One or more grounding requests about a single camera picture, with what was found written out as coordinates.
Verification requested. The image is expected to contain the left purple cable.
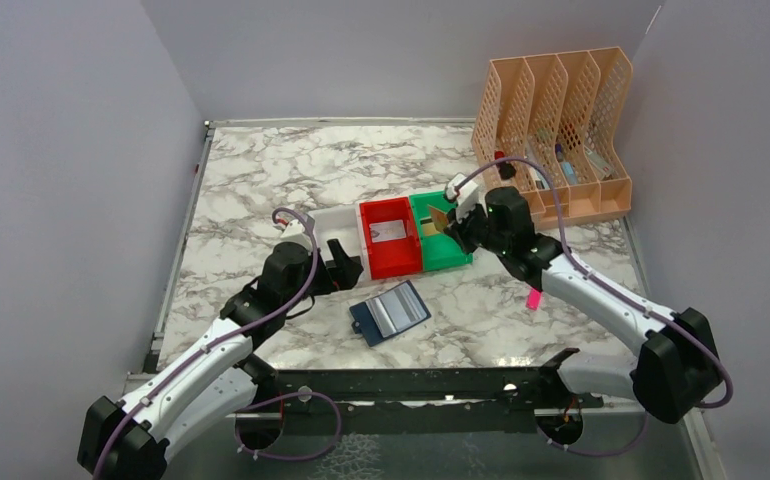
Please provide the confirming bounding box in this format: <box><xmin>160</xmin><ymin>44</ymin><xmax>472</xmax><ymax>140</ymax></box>
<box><xmin>92</xmin><ymin>207</ymin><xmax>320</xmax><ymax>480</ymax></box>

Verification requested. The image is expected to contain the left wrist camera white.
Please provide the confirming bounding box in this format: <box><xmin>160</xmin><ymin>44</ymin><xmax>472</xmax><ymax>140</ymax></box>
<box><xmin>280</xmin><ymin>220</ymin><xmax>312</xmax><ymax>251</ymax></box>

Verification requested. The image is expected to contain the silver card in red bin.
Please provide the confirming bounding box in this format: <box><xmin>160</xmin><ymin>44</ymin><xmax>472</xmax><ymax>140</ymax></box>
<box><xmin>369</xmin><ymin>219</ymin><xmax>406</xmax><ymax>243</ymax></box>

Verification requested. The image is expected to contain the navy blue card holder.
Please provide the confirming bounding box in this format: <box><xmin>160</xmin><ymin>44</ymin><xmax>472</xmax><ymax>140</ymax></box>
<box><xmin>348</xmin><ymin>281</ymin><xmax>432</xmax><ymax>347</ymax></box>

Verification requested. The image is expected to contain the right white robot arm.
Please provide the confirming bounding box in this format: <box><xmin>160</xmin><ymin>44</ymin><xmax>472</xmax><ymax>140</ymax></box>
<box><xmin>440</xmin><ymin>186</ymin><xmax>726</xmax><ymax>424</ymax></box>

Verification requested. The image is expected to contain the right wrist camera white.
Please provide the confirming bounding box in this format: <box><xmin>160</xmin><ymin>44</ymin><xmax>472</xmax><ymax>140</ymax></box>
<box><xmin>444</xmin><ymin>173</ymin><xmax>480</xmax><ymax>220</ymax></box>

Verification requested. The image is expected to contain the gold VIP card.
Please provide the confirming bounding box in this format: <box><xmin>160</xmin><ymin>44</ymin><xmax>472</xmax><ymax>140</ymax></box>
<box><xmin>427</xmin><ymin>205</ymin><xmax>449</xmax><ymax>233</ymax></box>

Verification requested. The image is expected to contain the peach file organizer rack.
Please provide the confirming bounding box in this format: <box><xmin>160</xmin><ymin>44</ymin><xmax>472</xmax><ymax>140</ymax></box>
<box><xmin>471</xmin><ymin>47</ymin><xmax>633</xmax><ymax>230</ymax></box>

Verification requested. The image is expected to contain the green plastic bin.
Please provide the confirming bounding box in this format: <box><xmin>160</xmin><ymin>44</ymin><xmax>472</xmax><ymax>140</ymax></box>
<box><xmin>409</xmin><ymin>191</ymin><xmax>473</xmax><ymax>272</ymax></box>

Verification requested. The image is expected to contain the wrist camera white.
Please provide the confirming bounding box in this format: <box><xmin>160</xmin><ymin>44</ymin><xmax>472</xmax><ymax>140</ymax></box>
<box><xmin>444</xmin><ymin>173</ymin><xmax>480</xmax><ymax>220</ymax></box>
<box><xmin>280</xmin><ymin>220</ymin><xmax>312</xmax><ymax>251</ymax></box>

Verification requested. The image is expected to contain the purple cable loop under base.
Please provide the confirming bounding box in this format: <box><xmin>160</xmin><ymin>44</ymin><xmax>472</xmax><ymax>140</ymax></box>
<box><xmin>233</xmin><ymin>390</ymin><xmax>343</xmax><ymax>462</ymax></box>

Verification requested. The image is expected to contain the grey stapler in rack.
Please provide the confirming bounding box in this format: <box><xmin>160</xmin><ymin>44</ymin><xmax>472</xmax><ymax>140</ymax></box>
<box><xmin>583</xmin><ymin>145</ymin><xmax>616</xmax><ymax>180</ymax></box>

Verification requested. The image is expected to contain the gold card in green bin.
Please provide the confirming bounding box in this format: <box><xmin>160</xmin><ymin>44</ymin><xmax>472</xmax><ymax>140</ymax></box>
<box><xmin>418</xmin><ymin>217</ymin><xmax>438</xmax><ymax>238</ymax></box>

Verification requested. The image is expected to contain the white plastic bin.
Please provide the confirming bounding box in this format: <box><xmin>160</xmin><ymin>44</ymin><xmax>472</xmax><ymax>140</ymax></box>
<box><xmin>308</xmin><ymin>205</ymin><xmax>366</xmax><ymax>266</ymax></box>

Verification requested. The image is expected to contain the red plastic bin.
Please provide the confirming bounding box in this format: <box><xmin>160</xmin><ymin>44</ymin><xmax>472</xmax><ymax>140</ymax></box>
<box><xmin>359</xmin><ymin>196</ymin><xmax>423</xmax><ymax>280</ymax></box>

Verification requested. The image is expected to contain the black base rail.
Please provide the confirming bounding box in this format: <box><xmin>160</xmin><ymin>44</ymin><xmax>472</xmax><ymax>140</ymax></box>
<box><xmin>204</xmin><ymin>355</ymin><xmax>604</xmax><ymax>439</ymax></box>

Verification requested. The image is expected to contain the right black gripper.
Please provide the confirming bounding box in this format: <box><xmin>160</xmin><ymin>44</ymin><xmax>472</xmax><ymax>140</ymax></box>
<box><xmin>444</xmin><ymin>199</ymin><xmax>510</xmax><ymax>257</ymax></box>

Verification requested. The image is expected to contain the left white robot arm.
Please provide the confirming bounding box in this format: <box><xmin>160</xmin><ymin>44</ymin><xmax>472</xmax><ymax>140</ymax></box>
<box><xmin>77</xmin><ymin>239</ymin><xmax>363</xmax><ymax>479</ymax></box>

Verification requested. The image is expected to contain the red black stamp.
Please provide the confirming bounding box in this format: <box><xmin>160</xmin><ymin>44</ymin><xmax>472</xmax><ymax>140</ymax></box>
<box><xmin>494</xmin><ymin>150</ymin><xmax>517</xmax><ymax>181</ymax></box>

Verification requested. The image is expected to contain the pink highlighter pen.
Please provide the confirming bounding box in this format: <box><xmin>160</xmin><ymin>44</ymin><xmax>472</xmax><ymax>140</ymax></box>
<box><xmin>525</xmin><ymin>289</ymin><xmax>542</xmax><ymax>311</ymax></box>

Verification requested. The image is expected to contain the clear pen pack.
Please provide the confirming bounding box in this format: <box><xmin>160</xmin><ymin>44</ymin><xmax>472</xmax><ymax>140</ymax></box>
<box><xmin>524</xmin><ymin>142</ymin><xmax>551</xmax><ymax>190</ymax></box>

